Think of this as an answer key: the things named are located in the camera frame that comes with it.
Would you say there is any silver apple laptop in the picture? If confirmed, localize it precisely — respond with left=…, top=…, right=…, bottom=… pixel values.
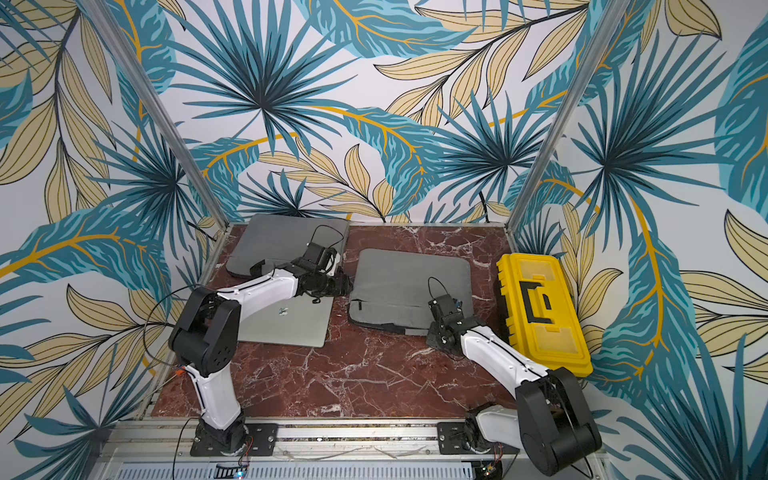
left=238, top=295, right=334, bottom=348

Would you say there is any aluminium corner post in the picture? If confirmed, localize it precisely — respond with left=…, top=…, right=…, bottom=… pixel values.
left=81, top=0, right=229, bottom=230
left=506, top=0, right=629, bottom=239

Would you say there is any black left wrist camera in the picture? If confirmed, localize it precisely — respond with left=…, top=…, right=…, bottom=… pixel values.
left=297, top=242, right=338, bottom=274

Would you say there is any aluminium corner post right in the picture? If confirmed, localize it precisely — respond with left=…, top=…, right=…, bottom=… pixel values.
left=506, top=0, right=629, bottom=239

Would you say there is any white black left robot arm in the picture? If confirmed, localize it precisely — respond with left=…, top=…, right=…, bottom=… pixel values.
left=168, top=266, right=352, bottom=432

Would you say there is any yellow black toolbox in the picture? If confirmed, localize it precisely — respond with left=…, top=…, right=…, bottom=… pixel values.
left=497, top=253, right=593, bottom=378

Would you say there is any aluminium front rail frame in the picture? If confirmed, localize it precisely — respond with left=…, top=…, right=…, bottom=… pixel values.
left=89, top=416, right=613, bottom=480

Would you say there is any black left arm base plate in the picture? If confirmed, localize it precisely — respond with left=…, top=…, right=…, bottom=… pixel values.
left=190, top=422, right=278, bottom=457

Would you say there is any grey zippered laptop bag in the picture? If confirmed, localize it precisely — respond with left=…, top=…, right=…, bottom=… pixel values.
left=225, top=214, right=350, bottom=280

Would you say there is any aluminium corner post left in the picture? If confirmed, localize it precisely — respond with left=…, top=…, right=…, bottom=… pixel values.
left=81, top=0, right=229, bottom=230

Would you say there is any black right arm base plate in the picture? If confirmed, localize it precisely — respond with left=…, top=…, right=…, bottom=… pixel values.
left=436, top=419, right=520, bottom=455

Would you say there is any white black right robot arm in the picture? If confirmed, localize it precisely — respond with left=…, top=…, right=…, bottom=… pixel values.
left=427, top=294, right=603, bottom=476

